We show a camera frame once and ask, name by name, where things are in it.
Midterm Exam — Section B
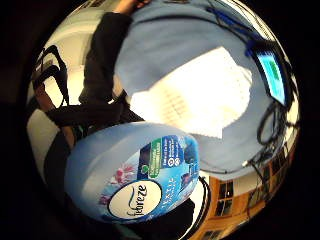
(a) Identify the tablet with blue screen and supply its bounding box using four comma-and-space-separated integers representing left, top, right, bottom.
250, 40, 292, 108

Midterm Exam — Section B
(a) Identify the blue spray bottle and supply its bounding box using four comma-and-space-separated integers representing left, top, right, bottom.
63, 121, 201, 225

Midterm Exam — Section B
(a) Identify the black tangled cable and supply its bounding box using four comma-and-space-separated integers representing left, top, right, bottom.
255, 99, 301, 158

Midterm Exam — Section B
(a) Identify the blue cable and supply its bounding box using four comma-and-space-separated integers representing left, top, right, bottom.
205, 5, 265, 58

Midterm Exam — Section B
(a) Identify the black office chair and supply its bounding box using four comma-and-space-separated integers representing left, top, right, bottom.
30, 44, 71, 108

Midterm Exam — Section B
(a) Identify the white cloth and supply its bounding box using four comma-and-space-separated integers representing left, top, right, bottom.
128, 46, 254, 140

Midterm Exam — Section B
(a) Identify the black cable with white plug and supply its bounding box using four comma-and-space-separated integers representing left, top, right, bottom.
199, 159, 250, 176

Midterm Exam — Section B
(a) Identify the wooden cabinet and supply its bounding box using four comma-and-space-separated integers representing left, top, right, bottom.
194, 143, 298, 240

